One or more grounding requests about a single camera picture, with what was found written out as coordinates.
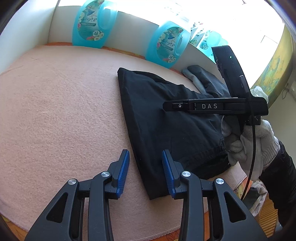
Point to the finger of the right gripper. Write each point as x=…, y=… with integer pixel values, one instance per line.
x=208, y=106

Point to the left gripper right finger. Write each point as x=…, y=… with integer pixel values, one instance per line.
x=229, y=218

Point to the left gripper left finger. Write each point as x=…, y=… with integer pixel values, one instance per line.
x=62, y=219

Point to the black pants pink waistband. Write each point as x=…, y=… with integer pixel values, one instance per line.
x=195, y=141

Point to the right black sleeve forearm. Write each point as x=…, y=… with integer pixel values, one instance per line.
x=279, y=179

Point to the right white gloved hand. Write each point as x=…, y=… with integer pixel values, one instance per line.
x=240, y=148

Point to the folded dark navy pants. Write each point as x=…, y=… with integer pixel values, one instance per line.
x=213, y=86

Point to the landscape painting scroll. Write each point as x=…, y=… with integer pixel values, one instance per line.
x=276, y=74

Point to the folded grey pants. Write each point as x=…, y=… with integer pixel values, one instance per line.
x=194, y=80

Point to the orange floral bed sheet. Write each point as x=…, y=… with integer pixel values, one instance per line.
x=9, y=229

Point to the left tall blue bottle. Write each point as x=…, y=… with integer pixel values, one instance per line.
x=211, y=39

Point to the large blue detergent jug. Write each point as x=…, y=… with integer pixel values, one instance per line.
x=167, y=44

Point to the beige towel mat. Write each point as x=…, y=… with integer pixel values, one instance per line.
x=69, y=115

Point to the small blue detergent jug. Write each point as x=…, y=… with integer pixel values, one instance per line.
x=93, y=24

